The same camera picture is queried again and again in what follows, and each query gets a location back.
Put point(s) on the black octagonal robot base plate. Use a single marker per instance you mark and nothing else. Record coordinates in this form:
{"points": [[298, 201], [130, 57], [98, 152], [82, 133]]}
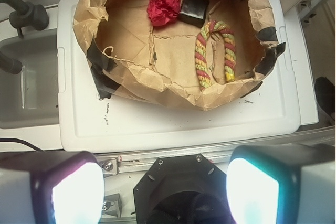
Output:
{"points": [[182, 189]]}

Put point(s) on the metal corner bracket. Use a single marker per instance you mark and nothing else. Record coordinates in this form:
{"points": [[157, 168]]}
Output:
{"points": [[112, 205]]}

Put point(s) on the black box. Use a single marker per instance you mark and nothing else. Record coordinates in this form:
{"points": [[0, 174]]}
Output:
{"points": [[193, 12]]}

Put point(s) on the grey toy faucet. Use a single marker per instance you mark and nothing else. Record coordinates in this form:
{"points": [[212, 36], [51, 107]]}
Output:
{"points": [[26, 14]]}

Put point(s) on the white plastic bin lid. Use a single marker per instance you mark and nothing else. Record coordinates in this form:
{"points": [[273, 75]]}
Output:
{"points": [[119, 124]]}

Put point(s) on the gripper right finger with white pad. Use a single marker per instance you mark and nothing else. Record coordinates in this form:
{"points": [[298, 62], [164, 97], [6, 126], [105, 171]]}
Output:
{"points": [[288, 183]]}

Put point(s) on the brown paper bag tray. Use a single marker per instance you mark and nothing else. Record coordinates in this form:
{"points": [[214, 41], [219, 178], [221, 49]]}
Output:
{"points": [[135, 60]]}

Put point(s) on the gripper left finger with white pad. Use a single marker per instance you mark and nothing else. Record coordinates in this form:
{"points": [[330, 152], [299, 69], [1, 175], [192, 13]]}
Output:
{"points": [[51, 187]]}

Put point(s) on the red crumpled cloth ball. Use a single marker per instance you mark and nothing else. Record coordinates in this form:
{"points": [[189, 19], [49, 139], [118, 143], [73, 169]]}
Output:
{"points": [[162, 12]]}

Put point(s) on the grey toy sink basin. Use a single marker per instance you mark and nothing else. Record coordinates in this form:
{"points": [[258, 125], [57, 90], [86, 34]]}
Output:
{"points": [[30, 98]]}

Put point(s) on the multicolour twisted rope toy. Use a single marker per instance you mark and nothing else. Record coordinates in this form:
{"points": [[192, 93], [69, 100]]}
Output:
{"points": [[219, 27]]}

